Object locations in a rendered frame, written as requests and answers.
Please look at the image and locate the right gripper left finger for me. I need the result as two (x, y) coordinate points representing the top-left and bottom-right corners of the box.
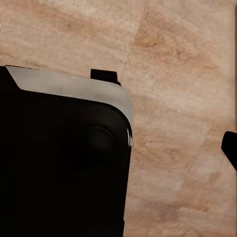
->
(0, 131), (26, 190)

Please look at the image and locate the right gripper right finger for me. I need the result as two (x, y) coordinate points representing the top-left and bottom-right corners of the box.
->
(221, 131), (237, 171)

